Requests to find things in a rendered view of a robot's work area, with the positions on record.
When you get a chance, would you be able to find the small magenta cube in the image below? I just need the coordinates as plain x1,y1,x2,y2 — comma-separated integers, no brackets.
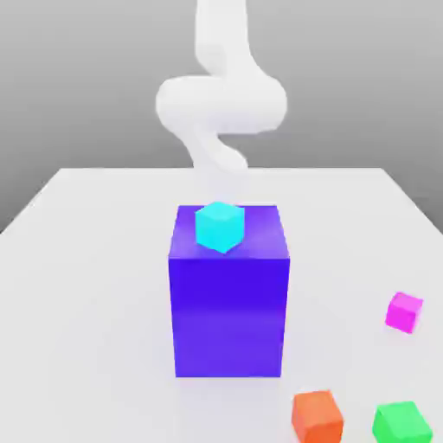
384,291,425,335

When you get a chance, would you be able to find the small green cube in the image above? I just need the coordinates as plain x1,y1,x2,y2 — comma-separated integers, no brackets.
371,400,434,443

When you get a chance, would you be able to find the small cyan cube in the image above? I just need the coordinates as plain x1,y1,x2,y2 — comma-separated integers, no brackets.
194,201,246,255

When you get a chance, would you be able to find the large blue box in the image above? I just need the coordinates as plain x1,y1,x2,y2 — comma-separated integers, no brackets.
167,203,291,379

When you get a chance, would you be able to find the small orange cube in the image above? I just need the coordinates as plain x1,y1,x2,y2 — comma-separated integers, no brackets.
291,389,345,443

